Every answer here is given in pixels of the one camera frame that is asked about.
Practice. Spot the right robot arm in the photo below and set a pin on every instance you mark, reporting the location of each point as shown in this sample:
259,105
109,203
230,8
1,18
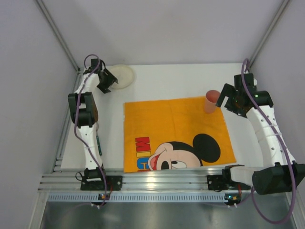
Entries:
257,106

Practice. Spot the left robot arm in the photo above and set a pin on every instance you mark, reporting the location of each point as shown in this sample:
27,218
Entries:
84,113

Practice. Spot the left aluminium frame post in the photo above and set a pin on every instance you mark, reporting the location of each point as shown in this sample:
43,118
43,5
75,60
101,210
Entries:
49,19

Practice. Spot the orange cartoon placemat cloth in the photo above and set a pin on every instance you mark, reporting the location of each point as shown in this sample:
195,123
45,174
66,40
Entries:
174,134

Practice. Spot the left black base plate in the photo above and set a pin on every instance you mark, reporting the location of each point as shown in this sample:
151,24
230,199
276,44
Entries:
114,183

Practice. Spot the right aluminium frame post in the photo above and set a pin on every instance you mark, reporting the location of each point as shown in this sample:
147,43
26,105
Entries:
284,4

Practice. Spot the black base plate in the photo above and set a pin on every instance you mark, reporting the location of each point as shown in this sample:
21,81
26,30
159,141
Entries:
114,183
219,183

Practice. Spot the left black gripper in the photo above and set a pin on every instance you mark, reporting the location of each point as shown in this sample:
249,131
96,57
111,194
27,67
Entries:
106,81

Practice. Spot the cream round plate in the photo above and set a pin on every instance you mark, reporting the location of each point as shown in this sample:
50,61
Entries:
124,74

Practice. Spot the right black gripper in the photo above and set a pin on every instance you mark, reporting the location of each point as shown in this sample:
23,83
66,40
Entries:
228,96

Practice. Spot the aluminium mounting rail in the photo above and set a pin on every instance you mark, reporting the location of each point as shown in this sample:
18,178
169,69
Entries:
189,180

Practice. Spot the white slotted cable duct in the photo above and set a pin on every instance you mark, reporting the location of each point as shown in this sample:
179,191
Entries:
145,197

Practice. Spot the aluminium frame post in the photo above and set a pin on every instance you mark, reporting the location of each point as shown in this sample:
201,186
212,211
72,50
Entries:
49,19
284,4

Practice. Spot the pink plastic cup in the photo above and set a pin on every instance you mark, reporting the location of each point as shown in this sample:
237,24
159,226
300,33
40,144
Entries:
211,99

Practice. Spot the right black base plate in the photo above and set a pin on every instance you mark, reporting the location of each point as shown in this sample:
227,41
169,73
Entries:
219,183

